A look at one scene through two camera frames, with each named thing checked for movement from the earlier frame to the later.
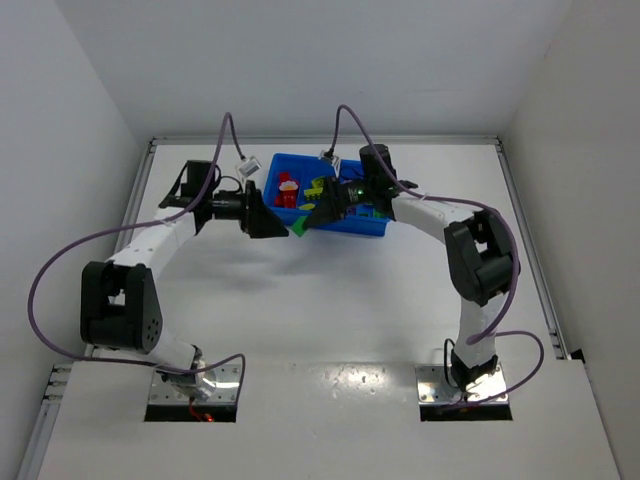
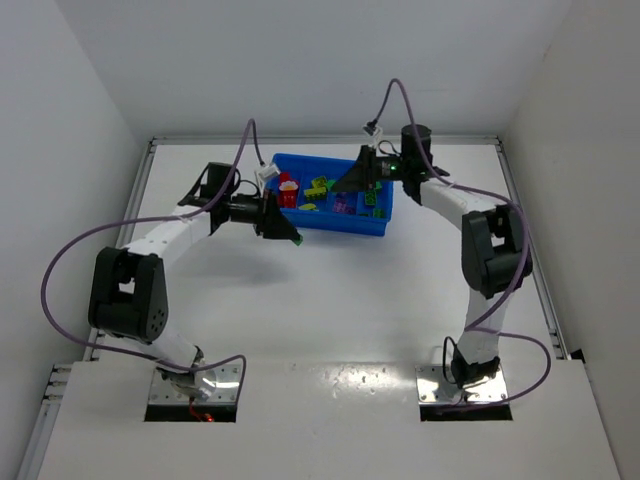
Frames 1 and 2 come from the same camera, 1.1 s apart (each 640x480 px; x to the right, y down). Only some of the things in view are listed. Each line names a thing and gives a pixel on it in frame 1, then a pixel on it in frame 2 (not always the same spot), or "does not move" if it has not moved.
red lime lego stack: x=287 y=191 does not move
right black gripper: x=332 y=198 -> x=370 y=168
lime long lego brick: x=315 y=192 does not move
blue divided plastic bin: x=293 y=182 does not move
